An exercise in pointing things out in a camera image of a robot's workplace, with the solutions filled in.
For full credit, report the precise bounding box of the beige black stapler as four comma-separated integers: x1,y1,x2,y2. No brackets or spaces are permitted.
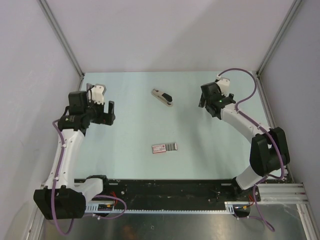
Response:
151,88,173,107

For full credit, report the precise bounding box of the red white staple box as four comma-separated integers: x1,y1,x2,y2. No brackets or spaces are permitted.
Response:
151,142,178,154

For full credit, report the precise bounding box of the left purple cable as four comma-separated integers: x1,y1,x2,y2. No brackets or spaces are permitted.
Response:
51,119,128,236

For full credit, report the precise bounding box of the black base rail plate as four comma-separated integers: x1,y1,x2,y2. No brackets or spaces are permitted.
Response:
101,179,261,210

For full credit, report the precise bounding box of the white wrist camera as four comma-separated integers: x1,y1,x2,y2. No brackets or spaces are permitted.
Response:
215,75,230,96
86,83,107,105

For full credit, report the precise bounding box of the right aluminium frame post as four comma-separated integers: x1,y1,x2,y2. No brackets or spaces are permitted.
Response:
256,0,304,76

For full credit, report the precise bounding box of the grey slotted cable duct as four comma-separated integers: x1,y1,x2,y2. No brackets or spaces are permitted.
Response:
84,201,251,215

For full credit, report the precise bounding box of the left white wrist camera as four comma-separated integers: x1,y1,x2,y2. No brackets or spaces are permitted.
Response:
86,83,107,105

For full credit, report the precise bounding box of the left aluminium frame post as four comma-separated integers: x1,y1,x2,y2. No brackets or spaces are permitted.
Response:
37,0,84,77

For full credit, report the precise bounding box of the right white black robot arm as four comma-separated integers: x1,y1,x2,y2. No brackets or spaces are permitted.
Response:
198,80,291,201

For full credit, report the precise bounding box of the aluminium frame post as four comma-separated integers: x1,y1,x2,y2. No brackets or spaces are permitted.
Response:
256,0,304,76
37,0,84,77

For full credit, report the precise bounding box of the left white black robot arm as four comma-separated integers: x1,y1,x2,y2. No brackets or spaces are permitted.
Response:
33,84,116,220

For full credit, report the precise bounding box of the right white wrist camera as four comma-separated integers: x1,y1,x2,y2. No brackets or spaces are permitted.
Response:
215,75,230,96

